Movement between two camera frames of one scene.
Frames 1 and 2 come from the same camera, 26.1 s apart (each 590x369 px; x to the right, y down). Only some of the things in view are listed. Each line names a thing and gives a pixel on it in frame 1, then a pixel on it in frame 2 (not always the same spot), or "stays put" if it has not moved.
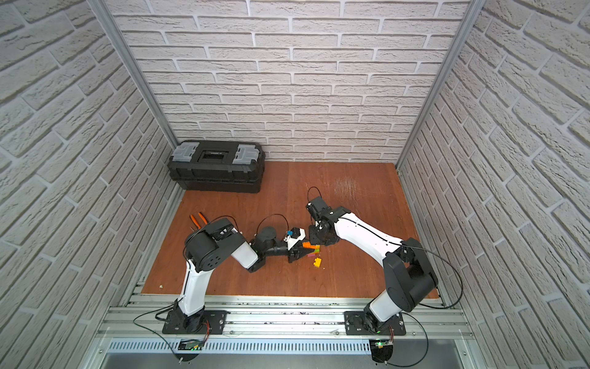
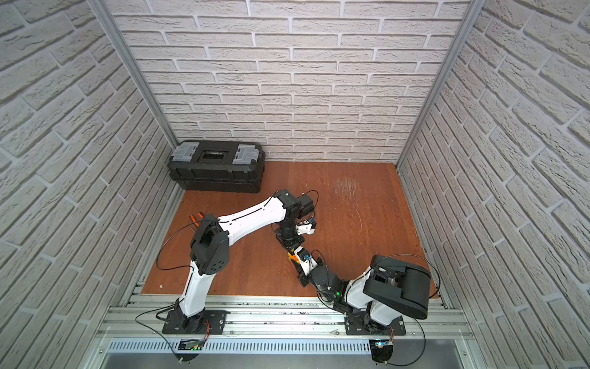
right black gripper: (313, 239) to (303, 279)
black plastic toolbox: (219, 165) stays put
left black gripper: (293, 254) to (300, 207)
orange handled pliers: (198, 225) stays put
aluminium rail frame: (286, 332) stays put
